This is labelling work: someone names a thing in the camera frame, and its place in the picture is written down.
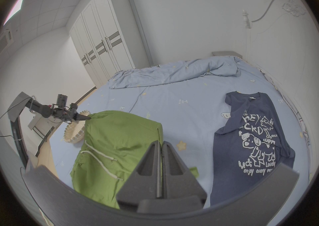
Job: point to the pale chest of drawers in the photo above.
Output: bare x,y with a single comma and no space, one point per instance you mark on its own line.
39,125

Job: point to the dark blue printed T-shirt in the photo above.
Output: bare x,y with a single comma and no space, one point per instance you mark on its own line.
249,170

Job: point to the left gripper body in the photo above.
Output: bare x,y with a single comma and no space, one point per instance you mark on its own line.
67,114

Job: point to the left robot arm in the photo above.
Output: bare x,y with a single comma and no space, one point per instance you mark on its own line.
17,105

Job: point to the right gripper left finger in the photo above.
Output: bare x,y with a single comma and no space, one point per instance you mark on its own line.
144,182

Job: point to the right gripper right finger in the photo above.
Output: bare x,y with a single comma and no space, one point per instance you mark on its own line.
179,182

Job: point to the bed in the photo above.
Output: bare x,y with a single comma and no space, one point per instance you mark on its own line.
187,110

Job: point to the white wardrobe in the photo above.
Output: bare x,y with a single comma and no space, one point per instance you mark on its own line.
104,33

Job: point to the pale blue quilt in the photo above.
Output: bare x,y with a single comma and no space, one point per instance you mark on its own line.
174,73

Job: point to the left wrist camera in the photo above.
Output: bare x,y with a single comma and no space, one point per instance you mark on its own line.
61,100

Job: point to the round woven basket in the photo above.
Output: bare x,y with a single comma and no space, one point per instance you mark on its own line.
73,132

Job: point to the green shorts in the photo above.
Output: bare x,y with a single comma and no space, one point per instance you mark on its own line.
112,140

